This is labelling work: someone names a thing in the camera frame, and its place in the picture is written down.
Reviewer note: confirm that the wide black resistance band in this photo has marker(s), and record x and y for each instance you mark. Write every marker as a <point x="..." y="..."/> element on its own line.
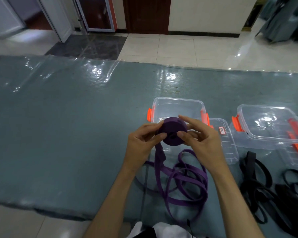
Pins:
<point x="250" y="161"/>

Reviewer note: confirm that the person's right hand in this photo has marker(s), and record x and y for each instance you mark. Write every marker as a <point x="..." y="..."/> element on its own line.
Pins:
<point x="209" y="151"/>

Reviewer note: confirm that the person's white shirt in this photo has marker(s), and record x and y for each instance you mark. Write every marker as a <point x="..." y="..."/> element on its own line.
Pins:
<point x="164" y="230"/>

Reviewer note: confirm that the clear plastic storage box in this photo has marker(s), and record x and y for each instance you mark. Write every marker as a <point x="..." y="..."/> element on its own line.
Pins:
<point x="176" y="109"/>
<point x="265" y="123"/>

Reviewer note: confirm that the narrow white door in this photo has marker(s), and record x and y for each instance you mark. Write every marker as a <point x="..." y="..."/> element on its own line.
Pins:
<point x="58" y="19"/>

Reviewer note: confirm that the person's left forearm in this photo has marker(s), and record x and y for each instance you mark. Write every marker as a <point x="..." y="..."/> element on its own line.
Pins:
<point x="111" y="208"/>

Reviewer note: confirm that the teal felt table cover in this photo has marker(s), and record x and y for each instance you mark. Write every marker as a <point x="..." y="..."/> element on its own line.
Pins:
<point x="64" y="116"/>

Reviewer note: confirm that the person's left hand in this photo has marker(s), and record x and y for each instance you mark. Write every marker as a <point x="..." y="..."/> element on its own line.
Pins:
<point x="139" y="151"/>

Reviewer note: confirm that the white framed glass door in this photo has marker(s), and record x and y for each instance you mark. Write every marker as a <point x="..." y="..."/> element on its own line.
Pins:
<point x="96" y="14"/>

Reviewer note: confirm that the purple resistance band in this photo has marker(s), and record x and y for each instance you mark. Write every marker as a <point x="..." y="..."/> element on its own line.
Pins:
<point x="188" y="202"/>

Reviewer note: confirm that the dark brown wooden door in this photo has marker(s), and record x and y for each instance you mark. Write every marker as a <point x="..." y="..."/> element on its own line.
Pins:
<point x="146" y="14"/>

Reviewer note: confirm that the white open door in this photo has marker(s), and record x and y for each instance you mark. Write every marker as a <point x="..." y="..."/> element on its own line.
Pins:
<point x="3" y="17"/>

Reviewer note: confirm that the person's right forearm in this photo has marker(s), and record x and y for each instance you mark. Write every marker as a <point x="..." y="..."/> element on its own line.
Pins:
<point x="238" y="208"/>

